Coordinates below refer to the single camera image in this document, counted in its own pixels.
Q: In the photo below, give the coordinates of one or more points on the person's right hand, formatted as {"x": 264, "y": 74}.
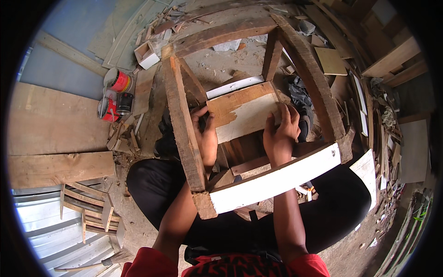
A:
{"x": 280, "y": 138}

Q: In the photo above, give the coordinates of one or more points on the person's left hand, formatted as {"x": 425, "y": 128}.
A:
{"x": 207, "y": 142}

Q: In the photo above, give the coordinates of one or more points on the partly white painted plywood board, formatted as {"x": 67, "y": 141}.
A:
{"x": 247, "y": 112}

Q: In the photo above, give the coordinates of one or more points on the dark crumpled cloth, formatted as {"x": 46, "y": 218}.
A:
{"x": 299, "y": 93}

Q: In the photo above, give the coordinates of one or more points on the white wooden strip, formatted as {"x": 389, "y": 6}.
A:
{"x": 235, "y": 86}

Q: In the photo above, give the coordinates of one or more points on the person's legs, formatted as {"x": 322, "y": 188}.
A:
{"x": 162, "y": 194}

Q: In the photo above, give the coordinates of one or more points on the narrow wooden board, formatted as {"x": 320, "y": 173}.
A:
{"x": 143, "y": 91}

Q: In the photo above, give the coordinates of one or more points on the pile of small wood scraps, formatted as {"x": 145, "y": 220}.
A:
{"x": 123, "y": 136}

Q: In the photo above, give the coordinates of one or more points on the small black can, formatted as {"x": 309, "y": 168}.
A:
{"x": 124, "y": 103}

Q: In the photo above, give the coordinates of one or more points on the square plywood piece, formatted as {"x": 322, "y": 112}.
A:
{"x": 331, "y": 61}

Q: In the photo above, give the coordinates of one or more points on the red paint can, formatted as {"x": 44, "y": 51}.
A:
{"x": 119, "y": 80}
{"x": 108, "y": 109}

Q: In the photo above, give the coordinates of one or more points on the small white wooden box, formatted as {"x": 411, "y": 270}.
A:
{"x": 147, "y": 55}

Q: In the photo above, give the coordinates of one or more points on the heap of wood offcuts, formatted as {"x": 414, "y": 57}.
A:
{"x": 384, "y": 114}

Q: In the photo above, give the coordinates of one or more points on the person's body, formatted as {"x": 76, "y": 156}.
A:
{"x": 225, "y": 265}

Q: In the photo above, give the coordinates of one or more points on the thick wooden plank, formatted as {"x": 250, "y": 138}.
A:
{"x": 60, "y": 169}

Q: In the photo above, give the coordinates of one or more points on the large plywood sheet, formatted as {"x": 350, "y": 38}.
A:
{"x": 52, "y": 121}

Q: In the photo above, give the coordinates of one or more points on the straw hand broom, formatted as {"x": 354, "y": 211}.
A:
{"x": 100, "y": 262}

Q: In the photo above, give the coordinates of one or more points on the corrugated metal sheet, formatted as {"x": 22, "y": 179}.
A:
{"x": 58, "y": 232}

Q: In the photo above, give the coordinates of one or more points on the rough wooden stool frame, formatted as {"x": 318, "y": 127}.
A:
{"x": 183, "y": 131}

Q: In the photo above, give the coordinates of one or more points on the slatted wooden chair frame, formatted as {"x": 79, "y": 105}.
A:
{"x": 90, "y": 213}

